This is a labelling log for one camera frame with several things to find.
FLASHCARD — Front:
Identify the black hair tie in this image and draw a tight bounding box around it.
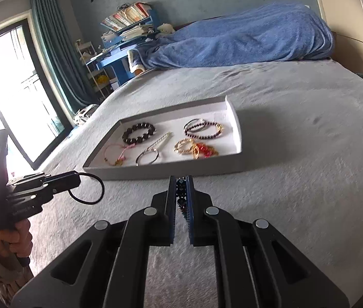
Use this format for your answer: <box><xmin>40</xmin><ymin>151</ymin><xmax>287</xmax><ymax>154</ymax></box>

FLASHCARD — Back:
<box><xmin>68</xmin><ymin>172</ymin><xmax>106</xmax><ymax>205</ymax></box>

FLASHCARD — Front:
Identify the silver ring bangle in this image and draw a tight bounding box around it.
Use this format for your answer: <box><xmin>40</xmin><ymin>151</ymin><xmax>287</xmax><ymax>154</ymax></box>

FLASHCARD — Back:
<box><xmin>135</xmin><ymin>147</ymin><xmax>159</xmax><ymax>166</ymax></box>
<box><xmin>183</xmin><ymin>118</ymin><xmax>206</xmax><ymax>132</ymax></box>

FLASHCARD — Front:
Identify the white plush toy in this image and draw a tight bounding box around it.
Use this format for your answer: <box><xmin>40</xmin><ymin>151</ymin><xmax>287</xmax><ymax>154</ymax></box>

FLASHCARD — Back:
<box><xmin>156</xmin><ymin>23</ymin><xmax>176</xmax><ymax>39</ymax></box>

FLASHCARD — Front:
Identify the window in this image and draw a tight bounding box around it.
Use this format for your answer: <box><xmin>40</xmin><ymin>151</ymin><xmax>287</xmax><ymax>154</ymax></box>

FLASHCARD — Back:
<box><xmin>0</xmin><ymin>19</ymin><xmax>73</xmax><ymax>170</ymax></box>

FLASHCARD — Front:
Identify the grey cardboard tray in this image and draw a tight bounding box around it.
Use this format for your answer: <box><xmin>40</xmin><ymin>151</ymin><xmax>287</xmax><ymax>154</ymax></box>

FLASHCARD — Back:
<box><xmin>83</xmin><ymin>97</ymin><xmax>245</xmax><ymax>180</ymax></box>

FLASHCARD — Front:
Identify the gold pearl bracelet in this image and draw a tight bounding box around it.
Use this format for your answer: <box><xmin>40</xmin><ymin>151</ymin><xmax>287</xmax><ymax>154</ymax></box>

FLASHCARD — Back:
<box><xmin>173</xmin><ymin>138</ymin><xmax>200</xmax><ymax>157</ymax></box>

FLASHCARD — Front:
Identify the white shelf rack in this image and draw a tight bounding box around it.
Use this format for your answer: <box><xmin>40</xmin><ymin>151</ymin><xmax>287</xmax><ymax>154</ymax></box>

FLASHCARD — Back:
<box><xmin>75</xmin><ymin>39</ymin><xmax>113</xmax><ymax>102</ymax></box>

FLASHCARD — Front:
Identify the blue blanket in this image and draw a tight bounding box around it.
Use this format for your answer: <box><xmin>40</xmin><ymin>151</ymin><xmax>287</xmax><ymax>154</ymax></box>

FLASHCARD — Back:
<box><xmin>128</xmin><ymin>2</ymin><xmax>335</xmax><ymax>72</ymax></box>

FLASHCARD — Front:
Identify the blue bead bracelet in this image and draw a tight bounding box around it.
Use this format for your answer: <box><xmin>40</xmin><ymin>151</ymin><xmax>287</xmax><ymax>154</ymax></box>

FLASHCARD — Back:
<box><xmin>175</xmin><ymin>176</ymin><xmax>191</xmax><ymax>223</ymax></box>

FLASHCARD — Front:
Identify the red gold charm bracelet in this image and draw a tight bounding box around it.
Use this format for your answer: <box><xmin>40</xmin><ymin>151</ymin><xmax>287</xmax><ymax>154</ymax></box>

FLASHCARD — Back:
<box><xmin>192</xmin><ymin>142</ymin><xmax>220</xmax><ymax>160</ymax></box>

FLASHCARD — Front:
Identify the large black bead bracelet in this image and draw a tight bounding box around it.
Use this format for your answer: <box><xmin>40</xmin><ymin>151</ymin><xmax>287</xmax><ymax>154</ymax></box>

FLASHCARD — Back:
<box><xmin>121</xmin><ymin>122</ymin><xmax>156</xmax><ymax>146</ymax></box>

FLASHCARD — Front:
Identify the stack of papers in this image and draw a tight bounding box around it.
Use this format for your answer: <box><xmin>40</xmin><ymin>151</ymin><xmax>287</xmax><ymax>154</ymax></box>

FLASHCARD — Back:
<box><xmin>120</xmin><ymin>24</ymin><xmax>156</xmax><ymax>41</ymax></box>

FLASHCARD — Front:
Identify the pink string bracelet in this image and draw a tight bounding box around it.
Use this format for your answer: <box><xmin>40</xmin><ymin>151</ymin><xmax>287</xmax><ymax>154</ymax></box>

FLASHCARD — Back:
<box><xmin>102</xmin><ymin>142</ymin><xmax>136</xmax><ymax>167</ymax></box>

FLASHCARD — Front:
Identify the dark red bead bracelet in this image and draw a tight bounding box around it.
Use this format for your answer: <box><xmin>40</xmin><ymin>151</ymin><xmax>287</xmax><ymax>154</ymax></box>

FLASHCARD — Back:
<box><xmin>183</xmin><ymin>120</ymin><xmax>225</xmax><ymax>141</ymax></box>

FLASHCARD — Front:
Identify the grey bag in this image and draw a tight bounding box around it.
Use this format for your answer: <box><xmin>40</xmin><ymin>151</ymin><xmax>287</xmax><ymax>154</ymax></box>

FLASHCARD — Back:
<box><xmin>73</xmin><ymin>104</ymin><xmax>99</xmax><ymax>126</ymax></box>

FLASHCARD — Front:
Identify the row of books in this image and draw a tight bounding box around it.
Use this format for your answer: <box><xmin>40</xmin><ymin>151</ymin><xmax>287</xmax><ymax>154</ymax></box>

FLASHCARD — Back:
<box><xmin>101</xmin><ymin>2</ymin><xmax>152</xmax><ymax>32</ymax></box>

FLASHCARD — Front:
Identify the blue desk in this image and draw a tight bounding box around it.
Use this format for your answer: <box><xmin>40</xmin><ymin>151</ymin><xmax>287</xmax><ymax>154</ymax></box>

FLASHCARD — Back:
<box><xmin>97</xmin><ymin>9</ymin><xmax>160</xmax><ymax>85</ymax></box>

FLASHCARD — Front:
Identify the left hand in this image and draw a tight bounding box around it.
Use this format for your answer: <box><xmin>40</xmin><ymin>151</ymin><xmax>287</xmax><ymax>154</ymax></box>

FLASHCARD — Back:
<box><xmin>0</xmin><ymin>219</ymin><xmax>33</xmax><ymax>257</ymax></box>

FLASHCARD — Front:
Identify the teal curtain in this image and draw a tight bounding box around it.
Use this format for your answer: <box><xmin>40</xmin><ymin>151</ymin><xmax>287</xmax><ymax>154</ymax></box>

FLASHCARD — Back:
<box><xmin>31</xmin><ymin>0</ymin><xmax>99</xmax><ymax>114</ymax></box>

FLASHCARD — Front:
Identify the pearl hair clip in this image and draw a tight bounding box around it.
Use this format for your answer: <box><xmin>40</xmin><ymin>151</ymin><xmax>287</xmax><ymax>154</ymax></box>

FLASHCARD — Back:
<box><xmin>146</xmin><ymin>132</ymin><xmax>172</xmax><ymax>151</ymax></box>

